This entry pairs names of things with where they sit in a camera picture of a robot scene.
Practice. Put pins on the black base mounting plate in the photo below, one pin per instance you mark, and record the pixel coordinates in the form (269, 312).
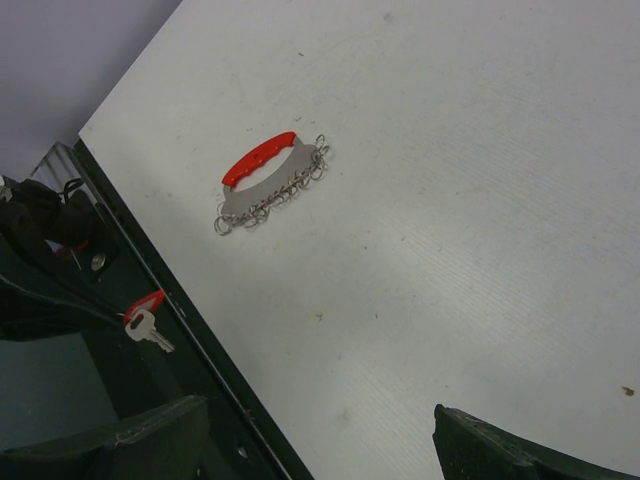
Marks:
(73, 261)

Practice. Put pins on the metal chain keyring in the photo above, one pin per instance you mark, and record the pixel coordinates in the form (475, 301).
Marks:
(250, 207)

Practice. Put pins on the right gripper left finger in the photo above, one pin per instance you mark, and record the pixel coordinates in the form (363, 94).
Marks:
(165, 442)

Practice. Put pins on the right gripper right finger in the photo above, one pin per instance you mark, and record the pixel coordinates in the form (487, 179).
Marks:
(470, 448)

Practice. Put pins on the aluminium frame rail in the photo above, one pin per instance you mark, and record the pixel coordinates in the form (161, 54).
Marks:
(56, 167)

